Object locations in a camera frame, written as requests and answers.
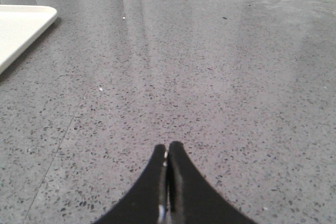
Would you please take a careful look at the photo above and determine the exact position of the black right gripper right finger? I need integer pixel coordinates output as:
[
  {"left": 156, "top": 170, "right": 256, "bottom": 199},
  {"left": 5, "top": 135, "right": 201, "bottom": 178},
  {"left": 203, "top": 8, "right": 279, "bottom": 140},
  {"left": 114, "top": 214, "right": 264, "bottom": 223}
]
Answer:
[{"left": 168, "top": 141, "right": 254, "bottom": 223}]

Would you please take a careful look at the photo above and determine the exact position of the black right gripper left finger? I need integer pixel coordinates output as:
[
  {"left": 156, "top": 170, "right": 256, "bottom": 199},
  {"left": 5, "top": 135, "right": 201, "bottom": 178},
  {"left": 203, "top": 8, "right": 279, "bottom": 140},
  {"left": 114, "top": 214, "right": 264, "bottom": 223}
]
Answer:
[{"left": 95, "top": 144, "right": 167, "bottom": 223}]

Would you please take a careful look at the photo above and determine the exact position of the cream rectangular tray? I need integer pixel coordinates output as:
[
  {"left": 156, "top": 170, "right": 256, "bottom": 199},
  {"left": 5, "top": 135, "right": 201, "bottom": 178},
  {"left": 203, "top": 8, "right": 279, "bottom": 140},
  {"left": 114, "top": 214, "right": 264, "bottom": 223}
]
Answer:
[{"left": 1, "top": 5, "right": 57, "bottom": 72}]

